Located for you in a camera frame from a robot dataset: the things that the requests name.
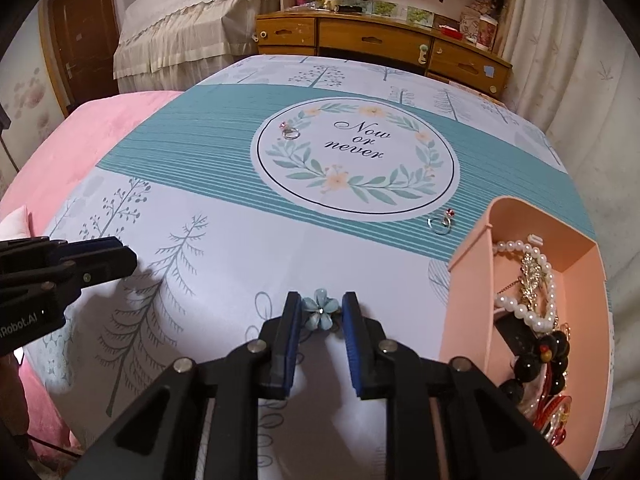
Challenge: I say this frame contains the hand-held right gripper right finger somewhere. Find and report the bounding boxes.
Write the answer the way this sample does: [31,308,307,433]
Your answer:
[341,291,576,480]

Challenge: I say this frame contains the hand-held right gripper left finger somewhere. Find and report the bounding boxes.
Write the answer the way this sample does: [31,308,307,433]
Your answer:
[65,291,304,480]

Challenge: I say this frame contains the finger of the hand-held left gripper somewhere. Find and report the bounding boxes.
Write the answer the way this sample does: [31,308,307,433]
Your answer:
[0,247,139,306]
[0,236,126,261]

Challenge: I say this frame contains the blue flower hair clip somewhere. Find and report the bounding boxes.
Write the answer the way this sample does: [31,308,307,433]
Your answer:
[301,289,342,332]

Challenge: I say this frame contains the pink plastic organizer box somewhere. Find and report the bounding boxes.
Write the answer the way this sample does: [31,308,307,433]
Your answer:
[439,196,610,477]

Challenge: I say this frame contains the white pearl bracelet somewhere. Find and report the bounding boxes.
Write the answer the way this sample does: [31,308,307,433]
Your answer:
[491,232,560,333]

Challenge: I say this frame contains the gold rhinestone hair clip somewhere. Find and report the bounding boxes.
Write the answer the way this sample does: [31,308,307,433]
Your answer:
[500,252,550,313]

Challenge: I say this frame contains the black bead bracelet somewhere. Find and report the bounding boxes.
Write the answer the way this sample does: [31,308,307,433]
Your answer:
[497,327,572,403]

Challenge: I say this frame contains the pink quilted blanket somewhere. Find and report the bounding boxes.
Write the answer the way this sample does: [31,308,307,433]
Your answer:
[0,90,182,453]

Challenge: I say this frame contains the printed tree pattern tablecloth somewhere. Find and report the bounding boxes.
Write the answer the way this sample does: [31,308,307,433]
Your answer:
[22,54,613,480]

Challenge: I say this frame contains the black card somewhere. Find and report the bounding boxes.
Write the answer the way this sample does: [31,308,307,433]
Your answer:
[492,310,543,361]

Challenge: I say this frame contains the brown wooden door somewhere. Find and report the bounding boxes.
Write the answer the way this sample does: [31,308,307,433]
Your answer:
[46,0,122,117]

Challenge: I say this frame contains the white lace bed cover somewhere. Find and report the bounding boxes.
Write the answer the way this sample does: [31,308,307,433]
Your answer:
[112,0,282,95]

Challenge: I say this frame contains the wooden desk with drawers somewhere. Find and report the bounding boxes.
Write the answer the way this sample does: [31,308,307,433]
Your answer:
[255,10,514,100]

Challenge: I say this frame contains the cream leaf pattern curtain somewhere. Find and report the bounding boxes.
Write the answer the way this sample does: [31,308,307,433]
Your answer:
[497,0,640,201]

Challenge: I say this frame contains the black cable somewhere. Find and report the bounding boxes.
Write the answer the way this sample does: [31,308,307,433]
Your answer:
[20,432,83,458]

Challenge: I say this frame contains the thin ring with red stone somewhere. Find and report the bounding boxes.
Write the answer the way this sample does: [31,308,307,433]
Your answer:
[427,208,457,236]

